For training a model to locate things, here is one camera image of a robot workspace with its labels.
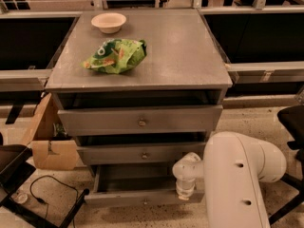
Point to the grey top drawer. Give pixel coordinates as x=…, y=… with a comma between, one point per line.
x=139, y=120

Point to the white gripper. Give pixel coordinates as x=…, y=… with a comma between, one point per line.
x=184, y=185

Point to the grey middle drawer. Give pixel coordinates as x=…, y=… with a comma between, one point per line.
x=138, y=153

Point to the white paper bowl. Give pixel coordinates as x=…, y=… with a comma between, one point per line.
x=108, y=23

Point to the grey bottom drawer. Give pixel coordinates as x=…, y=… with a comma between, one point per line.
x=137, y=184

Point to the grey drawer cabinet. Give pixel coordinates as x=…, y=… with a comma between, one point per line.
x=182, y=68

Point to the round clear lid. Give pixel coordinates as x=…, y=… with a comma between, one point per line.
x=20, y=198

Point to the black chair left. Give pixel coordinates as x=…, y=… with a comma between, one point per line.
x=14, y=171

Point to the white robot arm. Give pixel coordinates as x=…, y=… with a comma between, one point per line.
x=233, y=166

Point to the green chip bag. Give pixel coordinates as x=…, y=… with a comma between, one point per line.
x=116, y=56

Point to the cardboard box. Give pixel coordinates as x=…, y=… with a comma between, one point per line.
x=48, y=152

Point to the grey drawer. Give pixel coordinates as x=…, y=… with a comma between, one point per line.
x=138, y=153
x=137, y=184
x=139, y=120

